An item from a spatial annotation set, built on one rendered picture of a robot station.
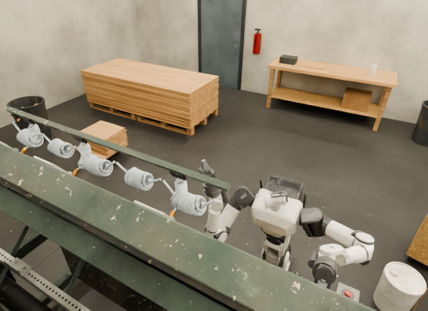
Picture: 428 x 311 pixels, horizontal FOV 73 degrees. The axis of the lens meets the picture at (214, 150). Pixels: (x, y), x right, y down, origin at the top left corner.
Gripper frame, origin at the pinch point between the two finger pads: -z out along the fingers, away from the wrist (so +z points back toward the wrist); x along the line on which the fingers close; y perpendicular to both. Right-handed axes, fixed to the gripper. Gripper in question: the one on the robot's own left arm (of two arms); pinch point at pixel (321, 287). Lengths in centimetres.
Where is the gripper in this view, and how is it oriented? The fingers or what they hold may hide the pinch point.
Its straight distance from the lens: 117.9
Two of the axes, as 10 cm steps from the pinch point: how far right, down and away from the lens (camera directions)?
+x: -2.2, 9.6, 1.7
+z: 4.3, -0.6, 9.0
